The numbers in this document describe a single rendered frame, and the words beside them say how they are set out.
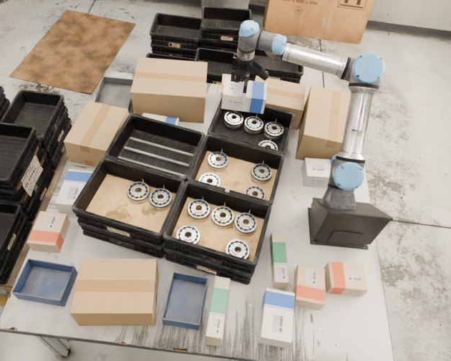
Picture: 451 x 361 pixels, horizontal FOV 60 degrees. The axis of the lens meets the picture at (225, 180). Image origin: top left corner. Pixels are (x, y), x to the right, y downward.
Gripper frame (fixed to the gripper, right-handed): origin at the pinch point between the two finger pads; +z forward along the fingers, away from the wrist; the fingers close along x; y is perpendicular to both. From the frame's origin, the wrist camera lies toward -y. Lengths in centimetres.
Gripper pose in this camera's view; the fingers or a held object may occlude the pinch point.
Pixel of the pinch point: (244, 92)
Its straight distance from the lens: 190.0
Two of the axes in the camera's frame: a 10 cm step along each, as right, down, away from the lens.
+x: -0.9, 8.0, -5.9
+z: -0.8, 5.9, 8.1
